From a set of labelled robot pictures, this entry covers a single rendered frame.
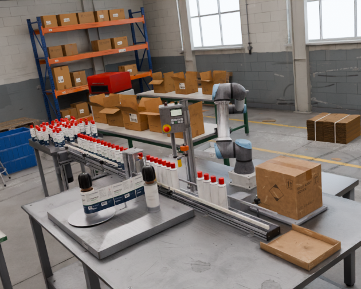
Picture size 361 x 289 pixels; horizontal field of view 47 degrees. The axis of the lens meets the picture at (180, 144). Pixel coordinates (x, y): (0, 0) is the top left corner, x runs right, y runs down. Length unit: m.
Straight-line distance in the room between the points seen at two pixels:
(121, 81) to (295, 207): 6.30
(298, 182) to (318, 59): 6.14
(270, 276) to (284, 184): 0.61
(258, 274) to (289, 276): 0.14
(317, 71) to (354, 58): 0.77
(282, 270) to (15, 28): 8.96
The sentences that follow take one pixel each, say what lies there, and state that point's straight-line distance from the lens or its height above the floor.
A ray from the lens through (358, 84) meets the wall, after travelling 8.12.
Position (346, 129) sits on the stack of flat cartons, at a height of 0.22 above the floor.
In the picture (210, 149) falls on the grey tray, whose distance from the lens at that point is 3.56.
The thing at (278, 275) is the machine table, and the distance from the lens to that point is 2.08.
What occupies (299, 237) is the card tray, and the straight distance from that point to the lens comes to 2.37.
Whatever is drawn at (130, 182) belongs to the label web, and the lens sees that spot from 2.80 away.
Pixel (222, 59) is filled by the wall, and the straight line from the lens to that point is 9.95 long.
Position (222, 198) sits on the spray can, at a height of 0.96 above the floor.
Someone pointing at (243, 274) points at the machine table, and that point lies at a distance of 2.09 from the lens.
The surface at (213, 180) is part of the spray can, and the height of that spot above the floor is 1.06.
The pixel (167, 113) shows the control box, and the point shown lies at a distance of 2.85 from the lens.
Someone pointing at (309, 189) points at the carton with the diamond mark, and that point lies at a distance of 2.52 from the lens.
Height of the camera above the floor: 2.00
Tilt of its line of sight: 16 degrees down
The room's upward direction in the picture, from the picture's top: 7 degrees counter-clockwise
